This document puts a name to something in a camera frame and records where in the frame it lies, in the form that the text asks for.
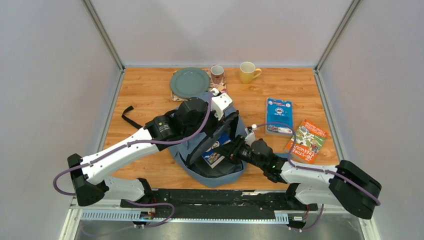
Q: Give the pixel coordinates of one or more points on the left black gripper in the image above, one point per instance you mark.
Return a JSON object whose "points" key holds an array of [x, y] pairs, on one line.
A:
{"points": [[215, 128]]}

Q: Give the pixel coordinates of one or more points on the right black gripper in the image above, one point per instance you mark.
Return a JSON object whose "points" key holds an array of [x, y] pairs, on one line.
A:
{"points": [[239, 142]]}

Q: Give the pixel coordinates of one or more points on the blue-grey fabric backpack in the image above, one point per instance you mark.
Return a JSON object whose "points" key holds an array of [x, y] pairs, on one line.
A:
{"points": [[210, 169]]}

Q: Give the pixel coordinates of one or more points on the light blue paperback book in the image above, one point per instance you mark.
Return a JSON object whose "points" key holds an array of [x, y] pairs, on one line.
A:
{"points": [[279, 117]]}

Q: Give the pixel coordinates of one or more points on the orange treehouse paperback book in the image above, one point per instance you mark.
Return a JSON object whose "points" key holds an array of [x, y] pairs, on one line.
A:
{"points": [[308, 141]]}

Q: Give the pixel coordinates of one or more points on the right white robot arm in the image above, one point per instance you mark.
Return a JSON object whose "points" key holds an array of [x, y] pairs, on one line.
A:
{"points": [[344, 184]]}

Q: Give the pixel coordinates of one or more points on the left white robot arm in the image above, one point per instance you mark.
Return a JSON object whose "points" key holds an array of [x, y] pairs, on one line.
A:
{"points": [[91, 175]]}

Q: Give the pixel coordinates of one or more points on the small teal wallet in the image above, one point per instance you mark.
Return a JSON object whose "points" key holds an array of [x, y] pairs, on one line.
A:
{"points": [[282, 155]]}

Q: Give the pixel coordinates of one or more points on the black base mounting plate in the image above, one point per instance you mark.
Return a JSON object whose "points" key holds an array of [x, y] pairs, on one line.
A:
{"points": [[226, 204]]}

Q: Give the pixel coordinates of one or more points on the floral serving tray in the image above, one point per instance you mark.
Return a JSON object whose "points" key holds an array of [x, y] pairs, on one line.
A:
{"points": [[221, 87]]}

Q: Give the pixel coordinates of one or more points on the green ceramic plate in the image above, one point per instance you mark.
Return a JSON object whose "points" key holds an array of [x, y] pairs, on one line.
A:
{"points": [[189, 82]]}

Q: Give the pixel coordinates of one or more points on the yellow ceramic mug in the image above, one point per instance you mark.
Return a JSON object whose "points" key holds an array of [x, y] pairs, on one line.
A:
{"points": [[248, 72]]}

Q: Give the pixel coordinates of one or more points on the pink patterned mug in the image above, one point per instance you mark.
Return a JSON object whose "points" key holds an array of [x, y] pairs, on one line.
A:
{"points": [[217, 74]]}

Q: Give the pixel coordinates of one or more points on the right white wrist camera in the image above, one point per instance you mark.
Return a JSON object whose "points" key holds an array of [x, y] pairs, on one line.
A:
{"points": [[250, 135]]}

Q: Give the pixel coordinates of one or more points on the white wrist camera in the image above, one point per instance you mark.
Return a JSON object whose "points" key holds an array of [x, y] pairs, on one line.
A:
{"points": [[220, 101], [250, 135]]}

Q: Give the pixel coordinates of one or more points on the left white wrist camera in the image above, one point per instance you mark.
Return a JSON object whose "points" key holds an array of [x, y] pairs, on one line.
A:
{"points": [[220, 101]]}

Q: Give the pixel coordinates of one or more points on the aluminium front frame rail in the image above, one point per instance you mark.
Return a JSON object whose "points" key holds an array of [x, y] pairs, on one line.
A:
{"points": [[107, 220]]}

